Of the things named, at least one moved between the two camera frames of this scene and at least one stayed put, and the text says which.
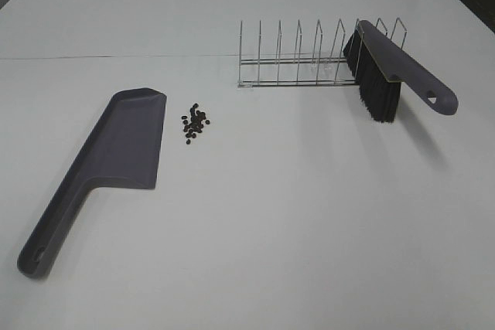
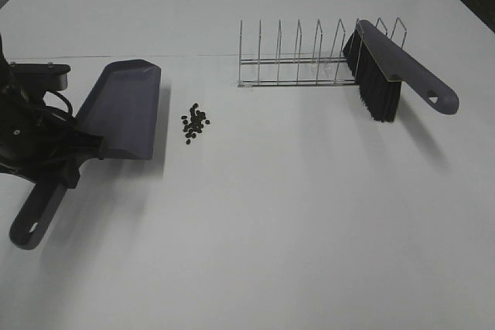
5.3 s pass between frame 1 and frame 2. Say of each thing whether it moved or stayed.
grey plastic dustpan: moved
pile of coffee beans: stayed
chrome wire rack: stayed
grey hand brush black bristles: stayed
